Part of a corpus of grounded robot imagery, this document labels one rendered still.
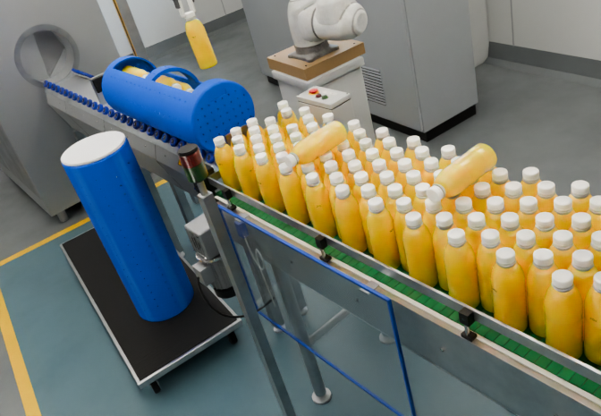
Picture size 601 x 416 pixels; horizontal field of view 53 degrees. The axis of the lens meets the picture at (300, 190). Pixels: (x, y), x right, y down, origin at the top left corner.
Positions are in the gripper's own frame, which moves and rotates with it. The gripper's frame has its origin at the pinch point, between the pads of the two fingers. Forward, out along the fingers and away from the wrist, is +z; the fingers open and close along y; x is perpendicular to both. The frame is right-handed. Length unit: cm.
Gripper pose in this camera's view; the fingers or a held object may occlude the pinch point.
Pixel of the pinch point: (185, 5)
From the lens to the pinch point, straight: 235.2
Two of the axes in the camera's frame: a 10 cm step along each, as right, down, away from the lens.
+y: -7.4, 4.9, -4.5
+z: 2.4, 8.3, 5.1
